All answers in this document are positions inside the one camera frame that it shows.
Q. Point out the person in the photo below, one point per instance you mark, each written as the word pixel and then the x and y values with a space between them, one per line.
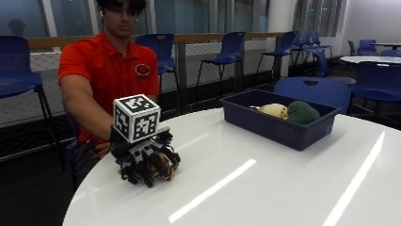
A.
pixel 107 69

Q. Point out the dark blue plastic bin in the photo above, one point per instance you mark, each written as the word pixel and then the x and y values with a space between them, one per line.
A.
pixel 271 127

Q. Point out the wooden railing with mesh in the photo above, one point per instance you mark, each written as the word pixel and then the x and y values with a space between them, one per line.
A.
pixel 196 37

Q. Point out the white earbud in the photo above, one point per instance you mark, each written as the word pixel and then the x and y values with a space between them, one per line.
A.
pixel 100 12

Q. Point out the green broccoli soft toy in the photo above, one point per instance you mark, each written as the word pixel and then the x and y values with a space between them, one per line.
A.
pixel 303 112

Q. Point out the blue chair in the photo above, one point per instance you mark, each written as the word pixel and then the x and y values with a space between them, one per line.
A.
pixel 376 81
pixel 163 50
pixel 367 46
pixel 16 66
pixel 317 91
pixel 311 42
pixel 284 44
pixel 230 50
pixel 324 66

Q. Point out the brown soft toy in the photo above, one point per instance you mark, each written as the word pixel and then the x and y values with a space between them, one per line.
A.
pixel 160 164

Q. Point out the white round table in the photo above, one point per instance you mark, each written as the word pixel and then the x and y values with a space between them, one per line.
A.
pixel 369 59
pixel 388 45

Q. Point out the white marker cube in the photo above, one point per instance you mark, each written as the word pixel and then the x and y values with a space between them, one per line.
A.
pixel 136 117

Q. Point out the yellow soft toy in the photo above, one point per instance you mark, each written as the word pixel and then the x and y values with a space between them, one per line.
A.
pixel 273 110

